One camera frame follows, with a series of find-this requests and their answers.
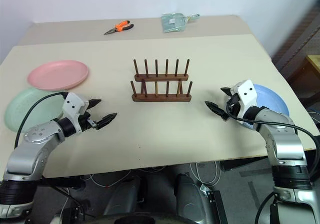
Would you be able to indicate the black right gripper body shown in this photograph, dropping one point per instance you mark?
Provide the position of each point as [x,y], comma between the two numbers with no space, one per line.
[233,104]

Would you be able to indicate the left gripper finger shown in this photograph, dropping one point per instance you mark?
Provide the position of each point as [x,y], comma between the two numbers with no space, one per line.
[107,119]
[94,102]

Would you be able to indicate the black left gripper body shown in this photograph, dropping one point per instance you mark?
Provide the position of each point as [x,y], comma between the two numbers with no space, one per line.
[85,123]

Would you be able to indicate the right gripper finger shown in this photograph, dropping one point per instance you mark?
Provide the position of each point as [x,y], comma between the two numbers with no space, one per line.
[217,109]
[227,90]

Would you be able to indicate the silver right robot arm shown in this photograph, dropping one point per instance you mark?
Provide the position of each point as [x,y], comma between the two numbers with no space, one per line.
[285,146]

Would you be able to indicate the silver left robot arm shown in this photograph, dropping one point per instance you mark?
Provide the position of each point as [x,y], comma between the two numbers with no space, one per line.
[32,137]

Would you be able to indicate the wooden dish rack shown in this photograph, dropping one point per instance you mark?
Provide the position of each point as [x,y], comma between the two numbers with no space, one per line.
[161,98]

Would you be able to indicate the blue plate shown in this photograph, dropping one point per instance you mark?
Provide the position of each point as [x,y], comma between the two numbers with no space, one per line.
[271,100]

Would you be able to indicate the pink plate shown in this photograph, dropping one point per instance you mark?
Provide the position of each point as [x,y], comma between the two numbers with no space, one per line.
[57,74]

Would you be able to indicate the green plate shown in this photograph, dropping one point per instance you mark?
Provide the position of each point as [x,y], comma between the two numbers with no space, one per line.
[32,110]

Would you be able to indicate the cream table mat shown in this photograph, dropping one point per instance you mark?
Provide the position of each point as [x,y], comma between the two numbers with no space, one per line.
[160,134]

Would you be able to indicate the dark rounded shape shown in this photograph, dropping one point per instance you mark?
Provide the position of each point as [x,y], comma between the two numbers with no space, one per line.
[125,199]
[191,196]

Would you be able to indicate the brown textured panel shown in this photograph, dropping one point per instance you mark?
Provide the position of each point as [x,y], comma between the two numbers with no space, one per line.
[297,47]

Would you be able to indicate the clear plastic bag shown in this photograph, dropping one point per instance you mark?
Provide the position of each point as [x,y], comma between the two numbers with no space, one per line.
[173,22]

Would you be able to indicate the yellow wooden stool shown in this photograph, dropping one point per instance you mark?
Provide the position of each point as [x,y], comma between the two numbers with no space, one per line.
[314,67]

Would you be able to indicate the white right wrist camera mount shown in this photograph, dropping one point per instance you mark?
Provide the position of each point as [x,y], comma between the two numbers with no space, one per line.
[247,94]

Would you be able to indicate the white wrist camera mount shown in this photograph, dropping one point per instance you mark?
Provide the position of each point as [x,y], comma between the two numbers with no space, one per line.
[247,94]
[73,103]

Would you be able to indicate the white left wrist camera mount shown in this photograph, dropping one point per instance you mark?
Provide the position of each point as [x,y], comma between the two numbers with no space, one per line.
[73,103]

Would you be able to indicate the black table frame bar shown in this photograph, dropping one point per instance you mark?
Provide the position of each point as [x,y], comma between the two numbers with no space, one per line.
[62,182]
[246,164]

